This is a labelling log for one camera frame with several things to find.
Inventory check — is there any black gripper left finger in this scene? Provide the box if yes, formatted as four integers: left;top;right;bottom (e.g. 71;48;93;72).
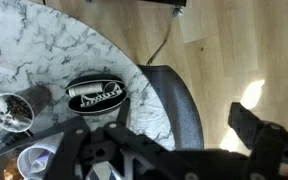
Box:
115;97;132;128

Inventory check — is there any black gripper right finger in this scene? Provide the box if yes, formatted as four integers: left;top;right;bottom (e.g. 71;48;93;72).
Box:
227;101;269;148

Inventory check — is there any black oval sewing tin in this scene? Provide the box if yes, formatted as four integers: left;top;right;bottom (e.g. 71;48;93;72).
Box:
65;73;128;116

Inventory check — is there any clear plastic tub with bags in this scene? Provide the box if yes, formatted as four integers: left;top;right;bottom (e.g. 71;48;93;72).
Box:
16;132;65;180

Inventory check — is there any furniture caster wheel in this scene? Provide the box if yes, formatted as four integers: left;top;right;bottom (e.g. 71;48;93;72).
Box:
171;5;185;18

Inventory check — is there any thin floor cable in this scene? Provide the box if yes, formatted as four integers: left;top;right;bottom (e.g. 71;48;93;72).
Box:
145;22;172;66

